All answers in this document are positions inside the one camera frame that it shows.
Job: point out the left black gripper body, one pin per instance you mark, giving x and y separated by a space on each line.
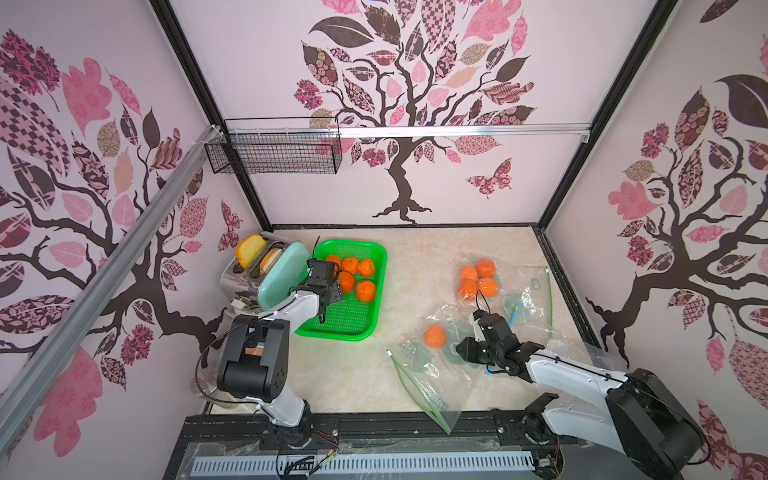
335 293

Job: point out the orange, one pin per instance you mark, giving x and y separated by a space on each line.
366 268
346 281
350 265
334 259
365 291

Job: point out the blue zip clear bag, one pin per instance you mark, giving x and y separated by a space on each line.
535 325

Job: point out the green zip bag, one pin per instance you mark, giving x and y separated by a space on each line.
438 381
530 285

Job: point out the oranges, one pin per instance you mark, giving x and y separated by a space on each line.
476 279
435 336

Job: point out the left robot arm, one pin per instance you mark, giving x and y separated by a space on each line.
253 367

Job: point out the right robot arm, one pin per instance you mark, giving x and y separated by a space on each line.
632 413

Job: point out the green plastic basket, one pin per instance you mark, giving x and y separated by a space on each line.
350 319

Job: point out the orange toast slice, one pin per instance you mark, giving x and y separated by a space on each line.
268 261

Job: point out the mint green toaster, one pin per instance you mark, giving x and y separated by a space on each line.
265 292

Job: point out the yellow bread slice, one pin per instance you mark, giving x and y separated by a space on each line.
249 249

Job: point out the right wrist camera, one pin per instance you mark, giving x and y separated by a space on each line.
490 327

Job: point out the black wire wall basket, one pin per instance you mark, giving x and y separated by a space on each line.
272 145

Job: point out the white slotted cable duct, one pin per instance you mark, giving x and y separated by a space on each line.
356 465

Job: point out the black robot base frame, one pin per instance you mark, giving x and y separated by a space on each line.
396 432

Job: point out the aluminium rail back wall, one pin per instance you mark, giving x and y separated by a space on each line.
459 131

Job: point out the aluminium rail wall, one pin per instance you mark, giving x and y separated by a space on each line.
459 131
25 393

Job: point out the aluminium rail left wall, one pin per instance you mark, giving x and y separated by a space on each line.
25 393

